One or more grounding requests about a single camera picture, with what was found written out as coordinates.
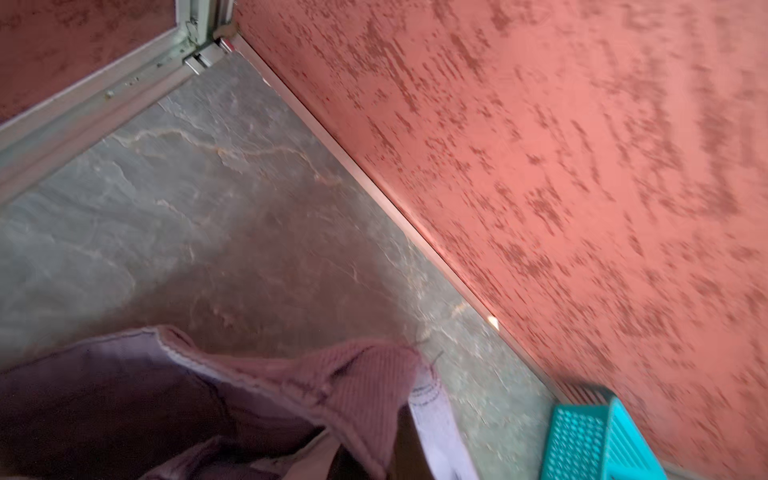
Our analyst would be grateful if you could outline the teal plastic basket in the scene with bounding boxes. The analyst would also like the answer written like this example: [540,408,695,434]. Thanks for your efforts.
[540,383,667,480]

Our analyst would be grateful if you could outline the purple trousers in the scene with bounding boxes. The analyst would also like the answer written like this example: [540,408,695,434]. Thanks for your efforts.
[1,326,477,479]

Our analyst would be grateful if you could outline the left aluminium corner post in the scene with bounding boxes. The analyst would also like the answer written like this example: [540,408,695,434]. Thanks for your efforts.
[173,0,238,47]

